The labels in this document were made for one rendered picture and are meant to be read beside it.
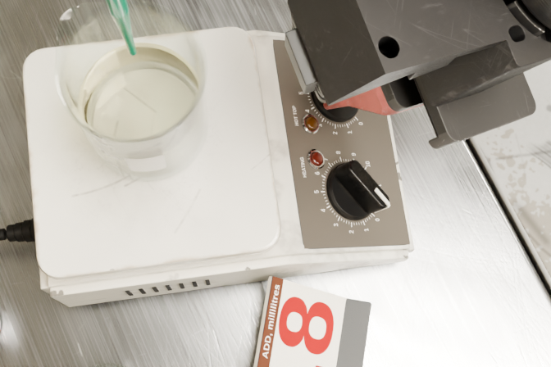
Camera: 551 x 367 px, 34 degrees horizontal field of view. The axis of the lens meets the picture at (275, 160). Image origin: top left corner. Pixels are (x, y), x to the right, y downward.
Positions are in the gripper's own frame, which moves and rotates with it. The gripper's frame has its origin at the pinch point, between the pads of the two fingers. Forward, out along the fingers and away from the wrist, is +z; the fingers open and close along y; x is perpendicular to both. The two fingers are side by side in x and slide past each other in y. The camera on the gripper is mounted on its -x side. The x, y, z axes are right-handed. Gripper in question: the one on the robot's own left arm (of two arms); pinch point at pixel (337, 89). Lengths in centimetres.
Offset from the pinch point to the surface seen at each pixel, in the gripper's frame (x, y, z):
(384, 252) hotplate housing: 0.4, 9.2, 1.8
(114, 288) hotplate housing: -13.1, 5.7, 6.7
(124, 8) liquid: -16.7, -3.3, -9.7
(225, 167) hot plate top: -7.7, 2.0, 1.4
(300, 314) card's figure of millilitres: -4.1, 10.7, 4.9
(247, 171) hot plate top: -6.9, 2.6, 0.9
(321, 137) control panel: -1.0, 2.1, 1.5
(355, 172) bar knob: -1.3, 4.5, -0.3
